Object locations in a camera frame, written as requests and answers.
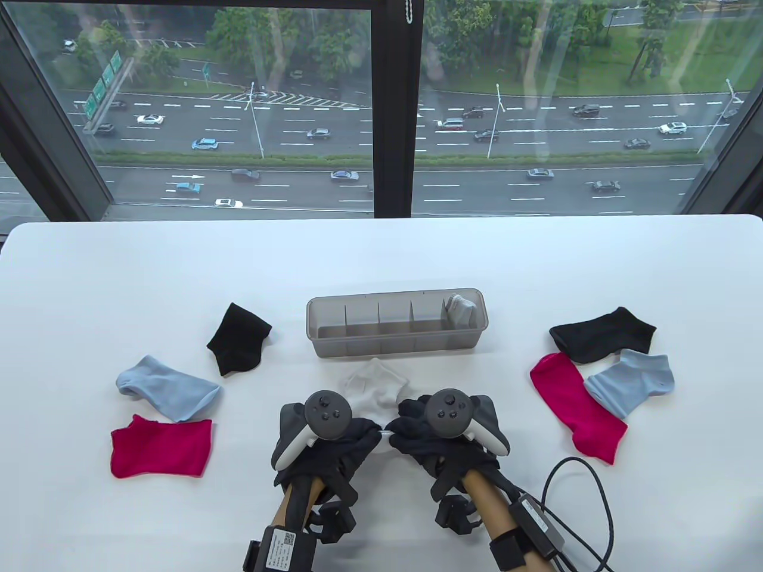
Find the person's right hand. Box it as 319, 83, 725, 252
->
387, 398, 501, 502

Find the person's left forearm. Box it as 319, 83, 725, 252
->
268, 477, 325, 531

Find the person's left hand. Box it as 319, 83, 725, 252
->
274, 417, 382, 507

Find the black sock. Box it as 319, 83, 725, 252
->
207, 303, 273, 376
549, 307, 657, 365

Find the grey plastic divided organizer box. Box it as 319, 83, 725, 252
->
306, 288, 489, 359

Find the light blue sock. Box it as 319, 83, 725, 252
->
116, 356, 222, 424
583, 349, 675, 419

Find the black labelled sensor box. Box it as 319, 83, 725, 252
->
262, 526, 317, 572
508, 493, 566, 559

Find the black cable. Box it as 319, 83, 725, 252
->
539, 457, 615, 572

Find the pink sock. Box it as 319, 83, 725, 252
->
110, 415, 213, 479
530, 353, 629, 465

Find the person's right forearm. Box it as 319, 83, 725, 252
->
462, 471, 519, 549

